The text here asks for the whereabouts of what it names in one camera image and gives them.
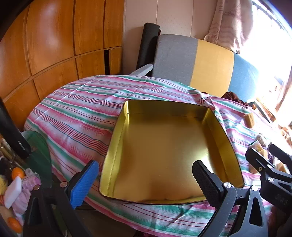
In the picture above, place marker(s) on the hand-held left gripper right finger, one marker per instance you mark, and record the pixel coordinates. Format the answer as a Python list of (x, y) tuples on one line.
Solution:
[(205, 182)]

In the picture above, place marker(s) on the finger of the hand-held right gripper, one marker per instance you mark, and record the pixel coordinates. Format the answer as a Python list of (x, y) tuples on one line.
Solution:
[(281, 155), (260, 164)]

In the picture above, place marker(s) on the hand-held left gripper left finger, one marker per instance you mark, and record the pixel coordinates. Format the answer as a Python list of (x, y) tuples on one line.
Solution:
[(85, 180)]

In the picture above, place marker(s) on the square metal tin box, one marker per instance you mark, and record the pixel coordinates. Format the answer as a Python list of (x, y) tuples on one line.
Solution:
[(159, 148)]

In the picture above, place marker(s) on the green glass side table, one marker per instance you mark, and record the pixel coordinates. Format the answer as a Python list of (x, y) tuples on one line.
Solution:
[(38, 155)]

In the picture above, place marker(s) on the pink hair roller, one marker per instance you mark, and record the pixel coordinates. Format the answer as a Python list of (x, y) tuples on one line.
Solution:
[(32, 180)]

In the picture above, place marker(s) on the pink green striped blanket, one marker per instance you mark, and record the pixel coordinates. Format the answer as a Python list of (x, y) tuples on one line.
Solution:
[(79, 114)]

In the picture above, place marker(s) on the orange fruit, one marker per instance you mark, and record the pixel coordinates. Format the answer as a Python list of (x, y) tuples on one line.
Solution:
[(18, 173), (14, 224)]

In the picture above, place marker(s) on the pink cloth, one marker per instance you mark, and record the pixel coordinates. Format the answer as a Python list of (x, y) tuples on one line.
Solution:
[(21, 202)]

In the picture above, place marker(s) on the brown cloth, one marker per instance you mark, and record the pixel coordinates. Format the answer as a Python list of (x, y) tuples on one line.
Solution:
[(235, 98)]

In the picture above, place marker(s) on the white sponge block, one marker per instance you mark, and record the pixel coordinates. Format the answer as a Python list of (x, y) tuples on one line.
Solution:
[(13, 192)]

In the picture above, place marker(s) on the black bottle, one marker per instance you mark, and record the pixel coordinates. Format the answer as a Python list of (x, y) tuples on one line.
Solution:
[(13, 132)]

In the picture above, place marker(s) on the white foam piece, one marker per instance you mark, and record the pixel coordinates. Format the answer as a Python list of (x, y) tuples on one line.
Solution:
[(142, 71)]

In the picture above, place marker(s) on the grey yellow blue cushion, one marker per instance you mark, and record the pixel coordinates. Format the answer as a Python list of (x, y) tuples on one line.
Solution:
[(175, 57)]

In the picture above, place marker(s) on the wooden wardrobe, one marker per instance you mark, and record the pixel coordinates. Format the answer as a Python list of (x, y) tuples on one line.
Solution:
[(57, 45)]

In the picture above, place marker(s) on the pale patterned curtain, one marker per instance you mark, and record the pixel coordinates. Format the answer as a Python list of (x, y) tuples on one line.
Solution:
[(228, 22)]

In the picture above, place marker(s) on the black rolled mat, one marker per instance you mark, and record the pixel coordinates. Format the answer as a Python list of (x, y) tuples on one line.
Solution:
[(148, 45)]

